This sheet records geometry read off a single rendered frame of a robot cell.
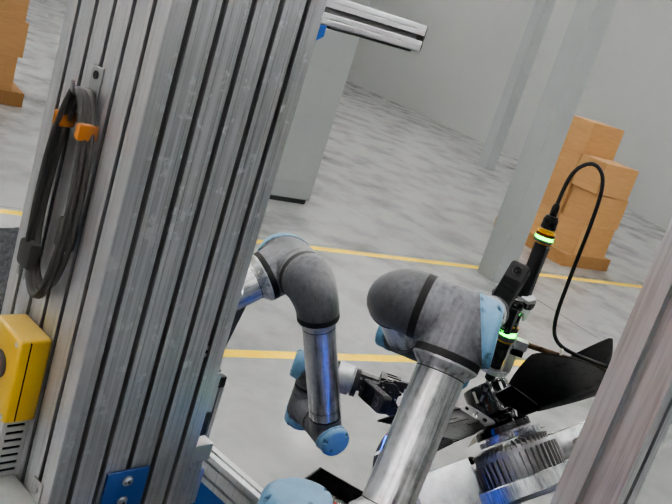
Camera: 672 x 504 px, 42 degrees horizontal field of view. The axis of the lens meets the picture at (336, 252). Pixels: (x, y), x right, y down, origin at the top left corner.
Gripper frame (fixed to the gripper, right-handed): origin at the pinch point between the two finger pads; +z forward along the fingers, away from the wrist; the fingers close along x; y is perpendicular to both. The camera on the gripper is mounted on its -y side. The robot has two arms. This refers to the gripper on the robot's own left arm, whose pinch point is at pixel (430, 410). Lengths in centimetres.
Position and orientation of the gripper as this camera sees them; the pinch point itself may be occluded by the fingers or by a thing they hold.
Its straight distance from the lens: 217.2
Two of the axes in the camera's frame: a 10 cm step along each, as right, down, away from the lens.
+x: -3.2, 9.4, 1.6
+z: 9.5, 3.2, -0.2
